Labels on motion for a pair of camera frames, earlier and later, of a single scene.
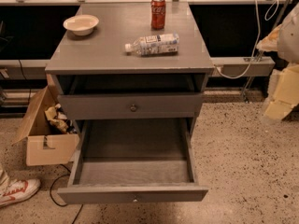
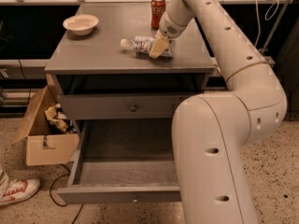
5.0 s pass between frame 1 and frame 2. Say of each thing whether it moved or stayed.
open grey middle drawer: stayed
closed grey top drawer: stayed
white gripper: moved
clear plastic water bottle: moved
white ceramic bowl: stayed
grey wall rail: stayed
